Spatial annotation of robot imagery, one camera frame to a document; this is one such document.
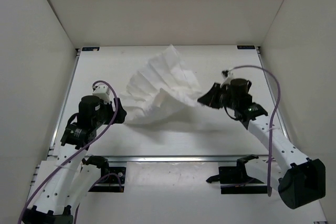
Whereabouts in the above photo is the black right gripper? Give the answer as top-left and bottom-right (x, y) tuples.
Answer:
(197, 83), (238, 111)

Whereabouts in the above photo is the white pleated skirt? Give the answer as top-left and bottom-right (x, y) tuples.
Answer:
(120, 45), (203, 125)

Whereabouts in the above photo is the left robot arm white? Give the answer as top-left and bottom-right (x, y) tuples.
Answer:
(18, 95), (127, 223)

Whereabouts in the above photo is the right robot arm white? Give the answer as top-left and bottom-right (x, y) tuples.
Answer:
(197, 79), (326, 209)

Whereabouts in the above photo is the right blue corner label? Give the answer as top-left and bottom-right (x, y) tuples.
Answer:
(237, 45), (255, 50)

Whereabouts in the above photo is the blue corner label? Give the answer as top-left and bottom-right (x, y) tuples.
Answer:
(81, 47), (100, 51)
(237, 45), (255, 50)

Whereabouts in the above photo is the left blue corner label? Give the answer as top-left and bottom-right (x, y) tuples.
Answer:
(81, 47), (100, 51)

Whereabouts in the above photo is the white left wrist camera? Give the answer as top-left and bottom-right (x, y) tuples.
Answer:
(92, 83), (111, 104)

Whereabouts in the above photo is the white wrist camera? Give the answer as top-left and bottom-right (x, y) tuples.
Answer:
(92, 83), (111, 104)
(221, 69), (234, 86)

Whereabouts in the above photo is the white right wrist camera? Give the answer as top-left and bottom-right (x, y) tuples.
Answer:
(221, 69), (234, 86)

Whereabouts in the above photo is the aluminium table front rail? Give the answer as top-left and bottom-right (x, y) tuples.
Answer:
(47, 155), (297, 164)

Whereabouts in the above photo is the aluminium right side rail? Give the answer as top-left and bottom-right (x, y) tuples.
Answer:
(256, 46), (291, 142)

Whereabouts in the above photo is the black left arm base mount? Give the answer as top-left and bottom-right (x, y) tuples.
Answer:
(82, 155), (127, 193)

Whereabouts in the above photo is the aluminium left side rail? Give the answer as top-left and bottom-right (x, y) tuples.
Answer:
(47, 48), (81, 156)

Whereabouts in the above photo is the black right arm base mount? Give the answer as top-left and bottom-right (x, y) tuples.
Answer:
(206, 154), (267, 195)

